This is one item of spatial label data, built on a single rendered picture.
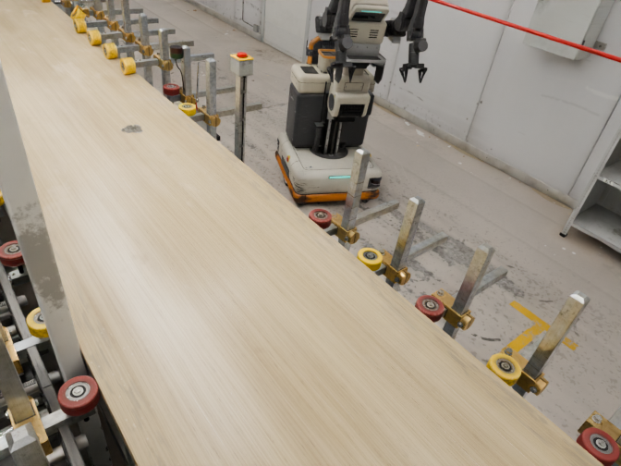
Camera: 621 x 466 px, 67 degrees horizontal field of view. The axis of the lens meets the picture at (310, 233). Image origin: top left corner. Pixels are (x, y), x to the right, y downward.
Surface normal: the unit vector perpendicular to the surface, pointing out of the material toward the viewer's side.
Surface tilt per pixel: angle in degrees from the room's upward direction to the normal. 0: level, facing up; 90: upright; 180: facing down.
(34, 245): 90
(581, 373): 0
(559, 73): 90
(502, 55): 90
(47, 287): 90
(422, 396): 0
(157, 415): 0
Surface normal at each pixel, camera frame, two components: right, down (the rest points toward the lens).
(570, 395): 0.11, -0.79
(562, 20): -0.78, 0.30
